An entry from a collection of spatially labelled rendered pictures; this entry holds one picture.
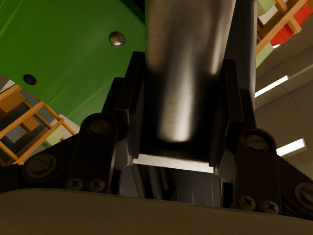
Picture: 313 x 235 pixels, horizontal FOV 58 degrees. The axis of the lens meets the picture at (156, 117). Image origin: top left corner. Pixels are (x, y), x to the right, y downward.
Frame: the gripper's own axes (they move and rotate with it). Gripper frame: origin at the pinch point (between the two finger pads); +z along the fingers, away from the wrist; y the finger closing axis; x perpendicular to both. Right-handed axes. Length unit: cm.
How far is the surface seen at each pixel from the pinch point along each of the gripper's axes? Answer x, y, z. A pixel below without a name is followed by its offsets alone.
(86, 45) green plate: -1.8, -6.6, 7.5
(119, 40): -1.1, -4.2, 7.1
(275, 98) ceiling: -467, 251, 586
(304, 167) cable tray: -227, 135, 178
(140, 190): -15.4, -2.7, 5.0
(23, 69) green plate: -4.4, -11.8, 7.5
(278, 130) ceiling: -443, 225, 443
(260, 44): -143, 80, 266
